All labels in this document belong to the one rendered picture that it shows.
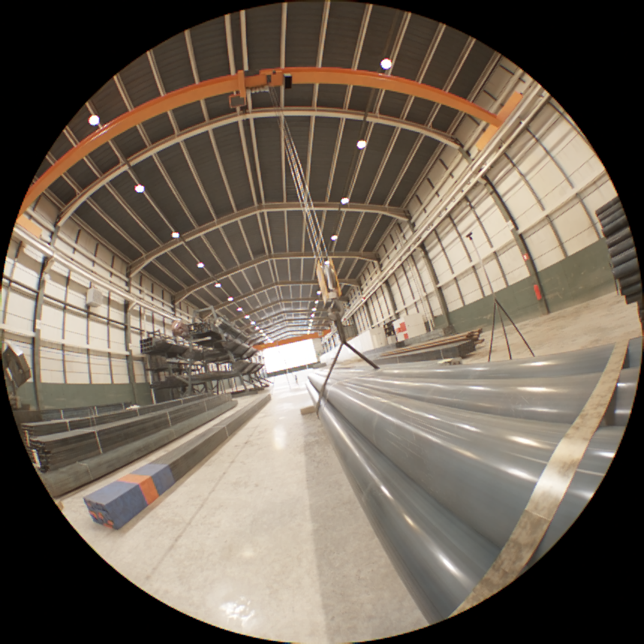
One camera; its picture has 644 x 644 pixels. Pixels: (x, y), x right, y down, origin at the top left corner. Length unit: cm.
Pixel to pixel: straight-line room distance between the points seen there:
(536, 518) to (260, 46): 955
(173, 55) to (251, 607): 997
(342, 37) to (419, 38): 257
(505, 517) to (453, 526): 13
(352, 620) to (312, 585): 20
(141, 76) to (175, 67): 113
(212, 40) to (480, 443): 952
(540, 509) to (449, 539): 16
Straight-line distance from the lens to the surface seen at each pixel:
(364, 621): 77
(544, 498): 24
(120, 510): 158
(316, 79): 587
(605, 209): 181
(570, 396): 39
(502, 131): 968
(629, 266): 124
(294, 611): 84
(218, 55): 945
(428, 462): 36
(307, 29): 925
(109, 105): 1000
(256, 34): 934
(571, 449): 25
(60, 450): 257
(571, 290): 884
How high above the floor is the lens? 70
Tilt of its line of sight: 10 degrees up
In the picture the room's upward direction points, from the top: 14 degrees counter-clockwise
